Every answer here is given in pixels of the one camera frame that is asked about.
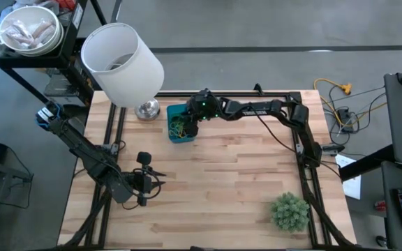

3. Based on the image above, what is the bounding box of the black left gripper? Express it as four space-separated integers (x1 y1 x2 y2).
131 169 168 206

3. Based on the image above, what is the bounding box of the yellow rubber band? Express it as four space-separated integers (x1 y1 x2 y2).
168 121 187 137

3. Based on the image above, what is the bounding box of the blue plastic bin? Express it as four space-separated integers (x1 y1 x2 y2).
166 103 197 144

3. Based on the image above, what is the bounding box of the white shade silver table lamp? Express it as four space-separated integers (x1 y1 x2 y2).
80 22 165 122

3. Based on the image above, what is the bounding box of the green artificial plant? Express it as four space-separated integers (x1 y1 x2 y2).
269 191 311 234

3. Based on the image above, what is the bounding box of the black utility cart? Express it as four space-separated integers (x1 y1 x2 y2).
0 0 99 105

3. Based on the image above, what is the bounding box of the black power strip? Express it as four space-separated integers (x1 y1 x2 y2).
336 107 355 133

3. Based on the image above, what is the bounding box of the white paper sheet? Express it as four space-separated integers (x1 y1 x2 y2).
335 153 362 200

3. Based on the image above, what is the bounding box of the red package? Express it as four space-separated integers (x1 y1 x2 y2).
56 0 76 11

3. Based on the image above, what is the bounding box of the black desk beam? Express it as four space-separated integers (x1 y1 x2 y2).
338 144 396 182

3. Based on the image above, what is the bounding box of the plastic wrapped sausage pack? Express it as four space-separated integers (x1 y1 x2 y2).
3 19 55 45

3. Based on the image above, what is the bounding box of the white ceramic bowl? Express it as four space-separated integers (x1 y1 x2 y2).
0 6 64 57

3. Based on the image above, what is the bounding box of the black left camera cable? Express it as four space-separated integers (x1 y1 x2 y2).
120 167 163 211

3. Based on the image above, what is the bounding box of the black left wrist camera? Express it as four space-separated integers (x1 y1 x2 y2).
136 151 153 167

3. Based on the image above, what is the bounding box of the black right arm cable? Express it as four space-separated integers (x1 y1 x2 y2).
253 104 305 156

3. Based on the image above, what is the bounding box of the small black frame camera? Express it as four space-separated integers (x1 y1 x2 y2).
321 143 345 154

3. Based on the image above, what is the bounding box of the yellow extension cable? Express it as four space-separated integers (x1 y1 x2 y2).
313 78 389 128

